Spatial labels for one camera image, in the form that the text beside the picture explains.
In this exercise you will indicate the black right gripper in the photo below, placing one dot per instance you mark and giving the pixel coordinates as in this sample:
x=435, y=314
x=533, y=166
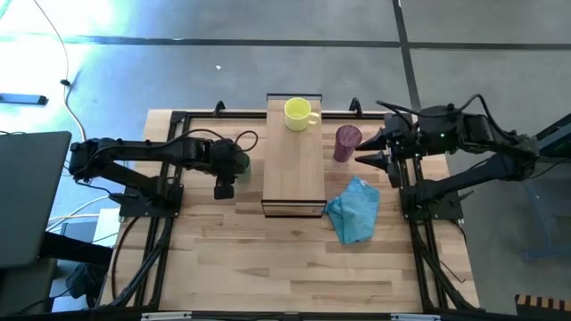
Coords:
x=403, y=134

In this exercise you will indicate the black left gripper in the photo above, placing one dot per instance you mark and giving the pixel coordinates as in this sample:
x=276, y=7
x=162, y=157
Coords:
x=227, y=156

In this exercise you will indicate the green plastic cup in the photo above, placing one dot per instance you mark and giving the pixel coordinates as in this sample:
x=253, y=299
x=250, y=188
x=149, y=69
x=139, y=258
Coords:
x=246, y=167

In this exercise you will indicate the purple faceted tumbler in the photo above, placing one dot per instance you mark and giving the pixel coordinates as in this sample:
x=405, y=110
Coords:
x=347, y=142

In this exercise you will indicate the yellow mug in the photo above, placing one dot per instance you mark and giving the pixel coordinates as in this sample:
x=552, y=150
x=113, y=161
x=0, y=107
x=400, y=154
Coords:
x=296, y=113

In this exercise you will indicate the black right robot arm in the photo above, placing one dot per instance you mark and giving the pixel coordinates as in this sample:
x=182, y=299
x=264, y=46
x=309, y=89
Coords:
x=473, y=134

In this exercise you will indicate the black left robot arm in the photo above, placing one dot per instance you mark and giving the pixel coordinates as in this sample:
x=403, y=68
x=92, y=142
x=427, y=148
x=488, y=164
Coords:
x=134, y=153

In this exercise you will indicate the black table clamp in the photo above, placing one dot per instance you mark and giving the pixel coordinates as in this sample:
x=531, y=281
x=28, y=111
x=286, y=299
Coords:
x=219, y=108
x=355, y=107

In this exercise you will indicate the blue microfibre cloth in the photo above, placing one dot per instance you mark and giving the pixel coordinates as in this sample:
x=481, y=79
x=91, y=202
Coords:
x=354, y=214

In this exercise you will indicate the long wooden box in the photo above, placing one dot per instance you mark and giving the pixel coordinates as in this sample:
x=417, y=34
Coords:
x=292, y=178

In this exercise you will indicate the white box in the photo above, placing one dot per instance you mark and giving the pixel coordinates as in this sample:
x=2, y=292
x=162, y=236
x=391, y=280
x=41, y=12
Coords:
x=107, y=225

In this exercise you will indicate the black bench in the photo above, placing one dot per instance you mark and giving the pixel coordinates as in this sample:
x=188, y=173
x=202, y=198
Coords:
x=76, y=249

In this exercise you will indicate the black bag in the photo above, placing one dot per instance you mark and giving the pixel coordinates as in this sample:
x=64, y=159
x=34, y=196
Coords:
x=85, y=281

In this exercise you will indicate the large black monitor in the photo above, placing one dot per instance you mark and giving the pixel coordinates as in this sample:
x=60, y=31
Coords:
x=27, y=196

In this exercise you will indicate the orange black striped object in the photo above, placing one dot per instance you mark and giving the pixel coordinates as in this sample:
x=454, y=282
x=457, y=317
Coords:
x=542, y=305

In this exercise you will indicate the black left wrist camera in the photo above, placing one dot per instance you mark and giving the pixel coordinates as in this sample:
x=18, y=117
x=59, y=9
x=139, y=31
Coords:
x=224, y=191

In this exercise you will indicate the black aluminium table frame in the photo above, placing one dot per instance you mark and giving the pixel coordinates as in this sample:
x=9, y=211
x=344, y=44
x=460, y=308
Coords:
x=241, y=115

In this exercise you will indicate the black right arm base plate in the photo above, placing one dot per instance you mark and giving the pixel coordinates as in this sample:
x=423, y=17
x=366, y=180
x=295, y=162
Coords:
x=446, y=213

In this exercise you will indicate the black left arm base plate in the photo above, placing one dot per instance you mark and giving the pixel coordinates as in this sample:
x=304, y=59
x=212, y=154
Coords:
x=147, y=207

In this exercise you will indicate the silver frame bracket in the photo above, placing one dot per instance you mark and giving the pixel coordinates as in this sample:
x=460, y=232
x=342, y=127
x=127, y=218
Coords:
x=415, y=317
x=166, y=316

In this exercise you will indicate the blue-grey metal table frame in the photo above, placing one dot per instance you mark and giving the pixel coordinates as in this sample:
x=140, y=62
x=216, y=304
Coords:
x=546, y=223

